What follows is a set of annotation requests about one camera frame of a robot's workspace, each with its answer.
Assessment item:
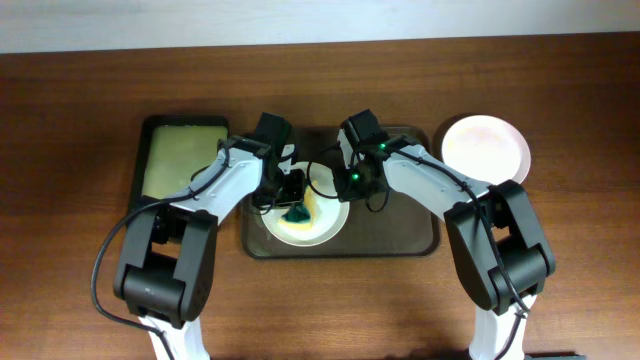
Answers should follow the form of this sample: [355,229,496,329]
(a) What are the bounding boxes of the green and yellow sponge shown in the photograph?
[278,187,320,231]

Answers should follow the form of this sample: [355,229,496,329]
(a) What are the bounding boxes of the cream white plate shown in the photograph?
[260,162,350,247]

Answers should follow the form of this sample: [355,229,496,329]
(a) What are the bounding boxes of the pink plate with yellow stain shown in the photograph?
[441,115,532,185]

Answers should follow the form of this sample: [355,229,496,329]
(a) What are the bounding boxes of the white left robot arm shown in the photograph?
[114,136,302,359]

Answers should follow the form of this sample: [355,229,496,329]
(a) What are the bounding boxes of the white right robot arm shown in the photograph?
[333,110,556,359]

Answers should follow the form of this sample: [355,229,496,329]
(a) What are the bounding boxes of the dark brown serving tray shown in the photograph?
[238,126,440,259]

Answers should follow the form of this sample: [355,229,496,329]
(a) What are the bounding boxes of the black soapy water tray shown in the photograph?
[128,115,229,210]

